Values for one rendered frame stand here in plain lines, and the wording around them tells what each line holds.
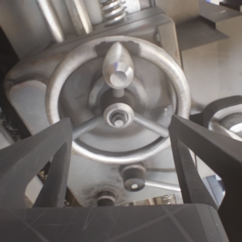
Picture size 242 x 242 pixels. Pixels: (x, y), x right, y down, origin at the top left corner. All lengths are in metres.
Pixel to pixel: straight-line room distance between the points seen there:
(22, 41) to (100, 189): 0.38
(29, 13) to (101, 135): 0.30
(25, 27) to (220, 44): 0.39
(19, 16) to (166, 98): 0.35
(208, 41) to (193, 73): 0.05
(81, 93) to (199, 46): 0.20
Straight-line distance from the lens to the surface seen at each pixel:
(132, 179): 0.44
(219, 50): 0.37
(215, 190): 1.28
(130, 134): 0.42
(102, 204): 0.52
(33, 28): 0.54
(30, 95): 0.38
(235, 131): 0.38
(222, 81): 0.40
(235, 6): 0.53
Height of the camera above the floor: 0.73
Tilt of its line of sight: 8 degrees down
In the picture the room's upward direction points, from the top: 75 degrees clockwise
